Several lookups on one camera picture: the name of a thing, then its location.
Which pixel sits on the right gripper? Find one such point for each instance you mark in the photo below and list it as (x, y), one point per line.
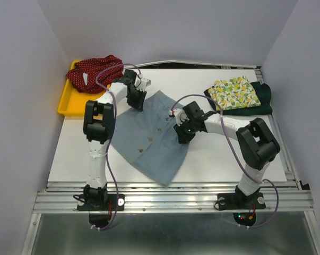
(182, 138)

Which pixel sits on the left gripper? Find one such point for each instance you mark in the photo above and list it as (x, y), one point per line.
(138, 104)

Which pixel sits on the light blue denim skirt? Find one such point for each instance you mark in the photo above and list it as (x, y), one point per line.
(147, 139)

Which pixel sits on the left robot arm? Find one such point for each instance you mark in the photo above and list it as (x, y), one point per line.
(98, 127)

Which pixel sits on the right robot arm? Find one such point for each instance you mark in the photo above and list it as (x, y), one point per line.
(252, 143)

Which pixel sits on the red polka dot skirt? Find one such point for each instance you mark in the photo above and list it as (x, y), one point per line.
(96, 75)

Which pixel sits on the yellow plastic tray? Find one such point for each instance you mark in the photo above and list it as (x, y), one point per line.
(72, 103)

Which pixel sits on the lemon print skirt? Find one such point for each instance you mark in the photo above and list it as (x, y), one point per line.
(234, 93)

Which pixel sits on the dark green skirt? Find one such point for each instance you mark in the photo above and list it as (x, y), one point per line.
(263, 92)

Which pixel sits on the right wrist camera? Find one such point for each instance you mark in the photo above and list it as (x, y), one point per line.
(179, 115)

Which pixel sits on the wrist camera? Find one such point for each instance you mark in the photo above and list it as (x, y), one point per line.
(179, 115)
(144, 83)

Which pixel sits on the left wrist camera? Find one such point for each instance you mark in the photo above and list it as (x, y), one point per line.
(144, 83)

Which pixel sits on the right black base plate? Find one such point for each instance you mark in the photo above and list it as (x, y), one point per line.
(244, 207)

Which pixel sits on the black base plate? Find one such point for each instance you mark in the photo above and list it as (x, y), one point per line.
(101, 214)
(244, 207)

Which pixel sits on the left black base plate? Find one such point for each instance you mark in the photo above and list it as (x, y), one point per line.
(101, 214)

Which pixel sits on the aluminium rail frame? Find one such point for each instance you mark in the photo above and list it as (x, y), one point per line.
(178, 219)

